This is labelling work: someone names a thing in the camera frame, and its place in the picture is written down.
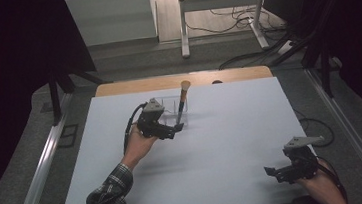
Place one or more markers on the wooden table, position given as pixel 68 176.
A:
pixel 134 85

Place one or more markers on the black metal stand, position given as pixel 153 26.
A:
pixel 55 97
pixel 326 71

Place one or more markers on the clear plastic divided organizer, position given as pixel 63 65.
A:
pixel 172 103

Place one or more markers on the person's left hand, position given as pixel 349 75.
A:
pixel 138 146

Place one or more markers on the black curtain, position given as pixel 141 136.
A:
pixel 356 31
pixel 9 81

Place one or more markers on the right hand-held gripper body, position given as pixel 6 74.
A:
pixel 301 167

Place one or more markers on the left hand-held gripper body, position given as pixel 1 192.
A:
pixel 151 123

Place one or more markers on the aluminium rail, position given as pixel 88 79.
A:
pixel 41 172
pixel 352 132

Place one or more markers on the white power strip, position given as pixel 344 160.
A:
pixel 285 47

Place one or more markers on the white wall panel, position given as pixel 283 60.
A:
pixel 110 18

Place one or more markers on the white board table cover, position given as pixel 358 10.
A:
pixel 226 138

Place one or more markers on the white desk frame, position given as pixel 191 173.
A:
pixel 219 1

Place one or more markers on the black table grommet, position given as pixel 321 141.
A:
pixel 217 82

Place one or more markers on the person's right hand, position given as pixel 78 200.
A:
pixel 325 192

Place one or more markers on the black floor outlet frame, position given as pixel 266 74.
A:
pixel 68 135

